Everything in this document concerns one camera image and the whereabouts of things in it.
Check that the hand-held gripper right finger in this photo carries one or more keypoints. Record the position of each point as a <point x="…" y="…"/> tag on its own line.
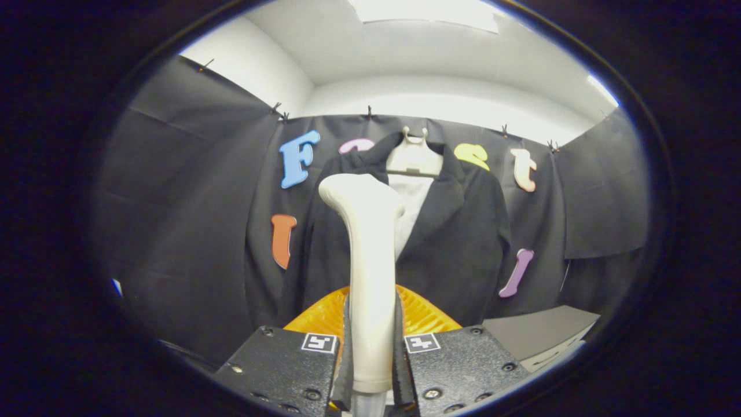
<point x="463" y="365"/>

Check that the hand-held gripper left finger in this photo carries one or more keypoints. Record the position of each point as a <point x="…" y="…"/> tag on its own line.
<point x="278" y="370"/>

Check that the black suit jacket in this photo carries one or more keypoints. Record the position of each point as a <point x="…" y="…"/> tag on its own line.
<point x="457" y="243"/>

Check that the cream garment steamer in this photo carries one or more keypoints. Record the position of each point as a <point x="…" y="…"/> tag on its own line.
<point x="370" y="278"/>

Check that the white shirt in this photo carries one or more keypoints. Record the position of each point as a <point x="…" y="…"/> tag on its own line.
<point x="411" y="208"/>

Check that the cream clothes hanger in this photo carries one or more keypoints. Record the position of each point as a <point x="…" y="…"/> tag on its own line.
<point x="414" y="159"/>

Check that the grey cabinet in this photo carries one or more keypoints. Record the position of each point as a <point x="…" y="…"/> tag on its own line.
<point x="538" y="330"/>

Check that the black backdrop cloth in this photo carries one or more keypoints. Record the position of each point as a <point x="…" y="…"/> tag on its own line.
<point x="191" y="202"/>

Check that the large ceiling light panel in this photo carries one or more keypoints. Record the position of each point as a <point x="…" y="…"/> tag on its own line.
<point x="428" y="11"/>

